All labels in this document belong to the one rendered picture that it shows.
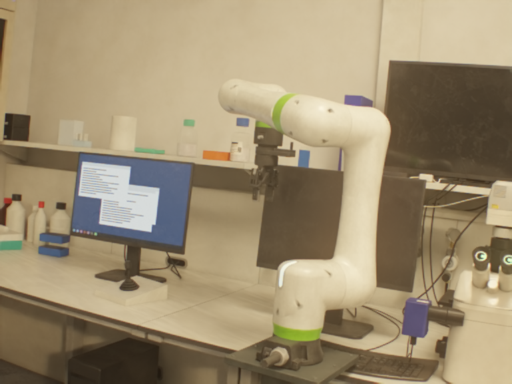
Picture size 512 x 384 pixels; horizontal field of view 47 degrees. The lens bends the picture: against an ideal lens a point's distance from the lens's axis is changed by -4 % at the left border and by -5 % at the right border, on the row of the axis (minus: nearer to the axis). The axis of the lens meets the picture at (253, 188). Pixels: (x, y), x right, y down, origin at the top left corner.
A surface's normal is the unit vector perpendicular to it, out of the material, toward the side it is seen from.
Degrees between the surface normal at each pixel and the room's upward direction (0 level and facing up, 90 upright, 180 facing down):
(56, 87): 90
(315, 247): 86
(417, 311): 90
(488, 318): 90
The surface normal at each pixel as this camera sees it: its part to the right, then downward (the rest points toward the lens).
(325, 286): 0.53, 0.02
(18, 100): 0.90, 0.11
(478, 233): -0.44, 0.01
